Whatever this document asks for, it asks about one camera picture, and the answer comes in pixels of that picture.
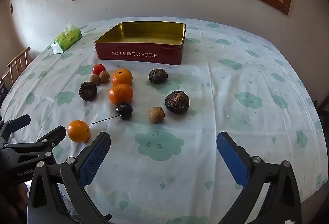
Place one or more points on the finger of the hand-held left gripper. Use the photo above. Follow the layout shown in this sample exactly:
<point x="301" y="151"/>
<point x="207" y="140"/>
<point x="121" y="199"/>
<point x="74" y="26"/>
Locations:
<point x="19" y="120"/>
<point x="55" y="135"/>

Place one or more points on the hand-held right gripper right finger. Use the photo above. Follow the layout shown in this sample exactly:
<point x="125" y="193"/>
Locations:
<point x="231" y="159"/>

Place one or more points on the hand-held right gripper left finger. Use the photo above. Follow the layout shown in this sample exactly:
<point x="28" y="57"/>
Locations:
<point x="93" y="159"/>

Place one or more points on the orange mandarin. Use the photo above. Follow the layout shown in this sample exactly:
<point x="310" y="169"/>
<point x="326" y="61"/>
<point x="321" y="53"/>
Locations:
<point x="78" y="131"/>
<point x="120" y="94"/>
<point x="122" y="77"/>

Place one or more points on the dark cherry with stem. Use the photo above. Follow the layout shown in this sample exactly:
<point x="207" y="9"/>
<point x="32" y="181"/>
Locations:
<point x="124" y="111"/>

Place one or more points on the brown longan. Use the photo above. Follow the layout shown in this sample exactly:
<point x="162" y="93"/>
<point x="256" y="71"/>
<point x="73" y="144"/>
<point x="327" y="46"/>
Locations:
<point x="104" y="77"/>
<point x="94" y="79"/>
<point x="156" y="115"/>

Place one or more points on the large dark water chestnut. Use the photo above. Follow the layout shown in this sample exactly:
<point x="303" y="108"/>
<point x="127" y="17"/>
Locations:
<point x="177" y="102"/>

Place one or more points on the red cherry tomato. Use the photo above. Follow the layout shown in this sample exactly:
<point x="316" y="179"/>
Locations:
<point x="99" y="69"/>

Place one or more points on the dark passion fruit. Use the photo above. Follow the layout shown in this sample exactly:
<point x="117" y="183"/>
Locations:
<point x="158" y="75"/>

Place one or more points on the red and gold tin box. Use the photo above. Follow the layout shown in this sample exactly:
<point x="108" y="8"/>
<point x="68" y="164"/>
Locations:
<point x="141" y="55"/>

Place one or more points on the person's left forearm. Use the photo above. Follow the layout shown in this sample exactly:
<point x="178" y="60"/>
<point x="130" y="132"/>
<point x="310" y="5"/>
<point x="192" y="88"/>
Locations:
<point x="22" y="191"/>

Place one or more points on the white cloud print tablecloth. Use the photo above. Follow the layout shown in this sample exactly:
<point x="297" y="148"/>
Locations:
<point x="180" y="175"/>

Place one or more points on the wooden chair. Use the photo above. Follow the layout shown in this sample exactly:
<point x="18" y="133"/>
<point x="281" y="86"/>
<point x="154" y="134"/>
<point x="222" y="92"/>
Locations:
<point x="19" y="59"/>

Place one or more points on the green tissue pack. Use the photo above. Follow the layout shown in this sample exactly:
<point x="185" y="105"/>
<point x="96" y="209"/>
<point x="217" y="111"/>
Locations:
<point x="66" y="40"/>

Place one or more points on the dark wall socket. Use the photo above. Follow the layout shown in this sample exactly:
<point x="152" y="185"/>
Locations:
<point x="11" y="8"/>

